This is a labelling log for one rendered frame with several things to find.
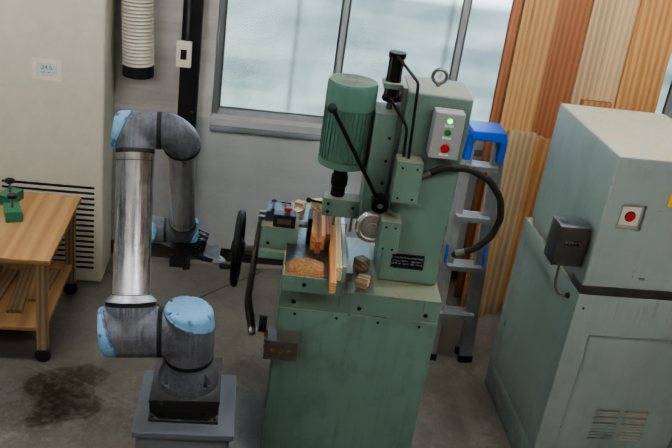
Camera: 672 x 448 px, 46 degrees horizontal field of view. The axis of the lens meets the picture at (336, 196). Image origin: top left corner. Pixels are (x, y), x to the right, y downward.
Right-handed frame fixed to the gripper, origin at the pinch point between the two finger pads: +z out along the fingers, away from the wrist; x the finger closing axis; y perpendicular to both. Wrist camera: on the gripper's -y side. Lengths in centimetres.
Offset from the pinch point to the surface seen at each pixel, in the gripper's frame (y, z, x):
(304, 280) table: 27, 23, -38
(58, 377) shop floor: -89, -38, 10
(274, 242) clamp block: 24.3, 12.1, -15.1
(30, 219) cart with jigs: -48, -79, 52
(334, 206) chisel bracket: 44, 26, -9
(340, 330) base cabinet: 9, 46, -28
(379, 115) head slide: 83, 24, -12
